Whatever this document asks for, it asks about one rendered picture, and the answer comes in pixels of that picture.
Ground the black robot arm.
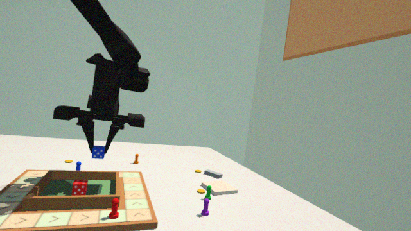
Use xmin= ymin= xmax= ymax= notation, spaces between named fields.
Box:
xmin=70 ymin=0 xmax=150 ymax=92

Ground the dark red pawn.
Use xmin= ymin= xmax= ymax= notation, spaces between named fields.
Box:
xmin=109 ymin=198 xmax=119 ymax=219

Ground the purple game pawn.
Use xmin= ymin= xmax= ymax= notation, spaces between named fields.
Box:
xmin=201 ymin=198 xmax=209 ymax=216

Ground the cream flat square tile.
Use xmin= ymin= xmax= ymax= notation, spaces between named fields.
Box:
xmin=201 ymin=180 xmax=238 ymax=195

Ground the red die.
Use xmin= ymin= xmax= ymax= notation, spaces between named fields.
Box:
xmin=71 ymin=180 xmax=88 ymax=196

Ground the green pawn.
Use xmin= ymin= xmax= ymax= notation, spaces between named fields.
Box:
xmin=205 ymin=185 xmax=212 ymax=200

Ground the blue die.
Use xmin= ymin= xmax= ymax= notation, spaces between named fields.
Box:
xmin=92 ymin=146 xmax=105 ymax=159

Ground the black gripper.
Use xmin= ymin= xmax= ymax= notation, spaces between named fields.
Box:
xmin=53 ymin=85 xmax=145 ymax=154

